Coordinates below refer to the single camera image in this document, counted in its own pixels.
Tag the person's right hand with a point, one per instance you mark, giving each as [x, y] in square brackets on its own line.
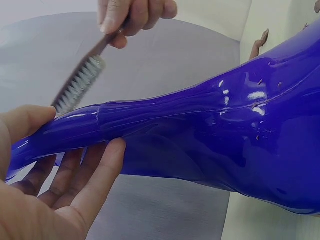
[140, 15]

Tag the grey mat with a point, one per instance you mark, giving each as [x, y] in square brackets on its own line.
[150, 62]

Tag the person's right fingers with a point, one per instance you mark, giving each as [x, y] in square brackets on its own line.
[145, 20]

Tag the person's left thumb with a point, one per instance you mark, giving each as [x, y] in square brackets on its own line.
[30, 118]

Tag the brown wood chip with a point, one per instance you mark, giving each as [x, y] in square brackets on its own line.
[264, 37]
[255, 49]

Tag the person's left hand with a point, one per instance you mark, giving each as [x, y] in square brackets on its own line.
[30, 215]

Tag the person's right thumb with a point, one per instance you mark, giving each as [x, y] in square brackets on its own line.
[108, 17]

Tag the brown brush with white bristles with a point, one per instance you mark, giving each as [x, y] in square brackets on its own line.
[80, 80]

